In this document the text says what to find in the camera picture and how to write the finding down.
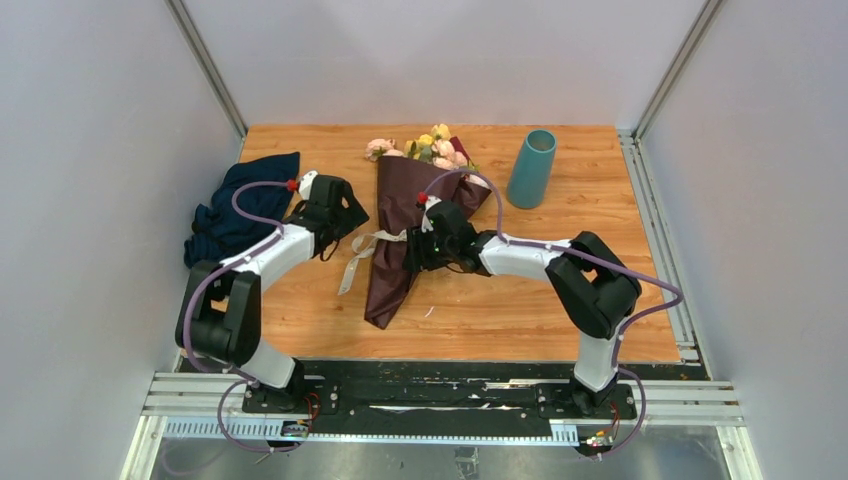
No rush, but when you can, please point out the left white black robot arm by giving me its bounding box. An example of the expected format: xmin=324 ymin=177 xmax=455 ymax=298
xmin=175 ymin=170 xmax=369 ymax=413

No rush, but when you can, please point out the right aluminium corner post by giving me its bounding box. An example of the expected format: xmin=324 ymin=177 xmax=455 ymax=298
xmin=632 ymin=0 xmax=725 ymax=143

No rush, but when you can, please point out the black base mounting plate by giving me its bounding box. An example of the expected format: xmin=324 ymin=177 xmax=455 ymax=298
xmin=178 ymin=357 xmax=664 ymax=439

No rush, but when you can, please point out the aluminium corner post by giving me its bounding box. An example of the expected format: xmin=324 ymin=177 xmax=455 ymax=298
xmin=632 ymin=0 xmax=725 ymax=143
xmin=164 ymin=0 xmax=248 ymax=141

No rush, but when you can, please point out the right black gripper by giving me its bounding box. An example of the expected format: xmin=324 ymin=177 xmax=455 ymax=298
xmin=403 ymin=223 xmax=458 ymax=273

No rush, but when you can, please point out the left aluminium corner post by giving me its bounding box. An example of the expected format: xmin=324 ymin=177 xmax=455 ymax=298
xmin=164 ymin=0 xmax=248 ymax=141

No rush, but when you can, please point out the dark blue crumpled cloth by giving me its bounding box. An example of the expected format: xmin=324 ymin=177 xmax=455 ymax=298
xmin=183 ymin=152 xmax=301 ymax=268

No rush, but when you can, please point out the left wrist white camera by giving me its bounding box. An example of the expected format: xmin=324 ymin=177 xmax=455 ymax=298
xmin=285 ymin=170 xmax=319 ymax=200

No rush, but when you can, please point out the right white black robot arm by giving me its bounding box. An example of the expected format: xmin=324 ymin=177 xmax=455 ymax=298
xmin=403 ymin=194 xmax=642 ymax=418

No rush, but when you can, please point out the pink yellow flower bunch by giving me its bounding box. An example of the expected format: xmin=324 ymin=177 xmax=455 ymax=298
xmin=365 ymin=124 xmax=491 ymax=198

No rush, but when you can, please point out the teal conical vase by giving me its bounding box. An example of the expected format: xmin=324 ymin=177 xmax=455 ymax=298
xmin=507 ymin=129 xmax=557 ymax=209

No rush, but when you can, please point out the cream ribbon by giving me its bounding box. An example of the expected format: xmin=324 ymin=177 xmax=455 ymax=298
xmin=337 ymin=230 xmax=407 ymax=296

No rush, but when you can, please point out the aluminium front rail frame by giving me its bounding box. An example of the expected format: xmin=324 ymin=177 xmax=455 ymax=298
xmin=122 ymin=373 xmax=762 ymax=479

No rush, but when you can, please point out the maroon wrapping paper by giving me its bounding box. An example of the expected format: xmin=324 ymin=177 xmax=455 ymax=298
xmin=364 ymin=136 xmax=474 ymax=329

